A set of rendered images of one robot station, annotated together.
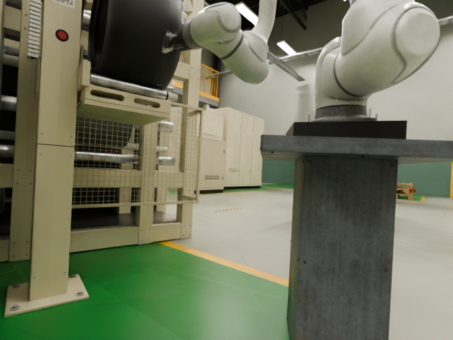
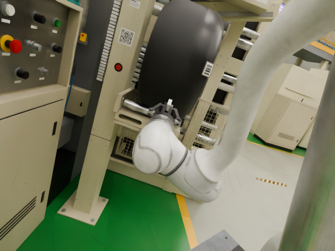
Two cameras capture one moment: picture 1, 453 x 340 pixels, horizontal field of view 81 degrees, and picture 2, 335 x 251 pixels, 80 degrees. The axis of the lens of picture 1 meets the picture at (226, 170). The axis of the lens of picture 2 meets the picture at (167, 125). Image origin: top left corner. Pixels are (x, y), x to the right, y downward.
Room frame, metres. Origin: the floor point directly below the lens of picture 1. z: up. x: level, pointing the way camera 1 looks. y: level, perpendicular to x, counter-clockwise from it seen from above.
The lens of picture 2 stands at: (0.38, -0.25, 1.22)
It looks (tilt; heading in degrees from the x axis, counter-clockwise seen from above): 19 degrees down; 36
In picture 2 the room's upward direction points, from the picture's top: 21 degrees clockwise
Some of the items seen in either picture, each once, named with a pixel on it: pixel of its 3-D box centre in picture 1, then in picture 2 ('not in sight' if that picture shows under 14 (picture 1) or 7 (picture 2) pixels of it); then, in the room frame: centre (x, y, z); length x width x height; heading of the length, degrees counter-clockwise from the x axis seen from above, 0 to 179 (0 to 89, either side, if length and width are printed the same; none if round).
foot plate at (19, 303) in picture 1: (47, 290); (84, 204); (1.11, 0.72, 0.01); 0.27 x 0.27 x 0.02; 37
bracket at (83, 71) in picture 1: (78, 84); (128, 96); (1.18, 0.67, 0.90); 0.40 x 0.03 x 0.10; 37
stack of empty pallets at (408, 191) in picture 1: (396, 189); not in sight; (7.94, -5.12, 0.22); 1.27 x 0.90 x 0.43; 142
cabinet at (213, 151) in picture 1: (203, 165); (283, 123); (6.23, 0.53, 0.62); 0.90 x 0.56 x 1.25; 142
